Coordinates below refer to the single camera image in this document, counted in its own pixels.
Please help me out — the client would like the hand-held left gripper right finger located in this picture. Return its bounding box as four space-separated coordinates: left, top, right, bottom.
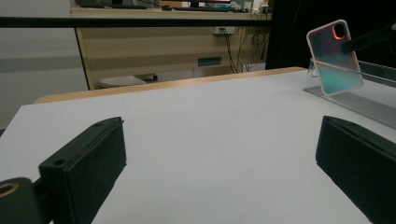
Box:
315 115 396 224

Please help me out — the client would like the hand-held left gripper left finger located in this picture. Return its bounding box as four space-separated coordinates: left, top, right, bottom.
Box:
38 116 128 224

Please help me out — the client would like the iridescent phone case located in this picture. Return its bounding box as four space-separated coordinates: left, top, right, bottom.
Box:
305 19 364 97

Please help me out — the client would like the clear plastic storage bin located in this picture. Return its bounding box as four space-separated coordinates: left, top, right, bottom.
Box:
303 59 396 130

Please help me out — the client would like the black curtain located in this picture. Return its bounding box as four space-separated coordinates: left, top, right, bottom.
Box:
265 0 396 70

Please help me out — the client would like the grey chair base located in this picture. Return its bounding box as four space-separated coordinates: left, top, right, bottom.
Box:
96 75 147 90

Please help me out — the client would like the black cylinder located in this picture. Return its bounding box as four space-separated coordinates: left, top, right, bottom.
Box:
134 73 159 83

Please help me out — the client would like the light wooden desk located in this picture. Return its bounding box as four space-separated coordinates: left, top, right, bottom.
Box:
69 5 273 91

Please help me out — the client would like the white power strip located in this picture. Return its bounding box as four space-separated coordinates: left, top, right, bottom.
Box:
213 26 236 35

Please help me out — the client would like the black horizontal bar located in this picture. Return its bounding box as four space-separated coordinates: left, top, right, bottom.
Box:
0 17 273 29

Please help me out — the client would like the black keyboard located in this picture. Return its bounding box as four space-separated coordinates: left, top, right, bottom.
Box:
174 5 233 13
76 0 151 9

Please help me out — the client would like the coiled black cable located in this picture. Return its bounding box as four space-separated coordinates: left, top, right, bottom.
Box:
247 30 269 49

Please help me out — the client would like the green drawer handle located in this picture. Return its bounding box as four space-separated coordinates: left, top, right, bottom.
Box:
197 55 222 67

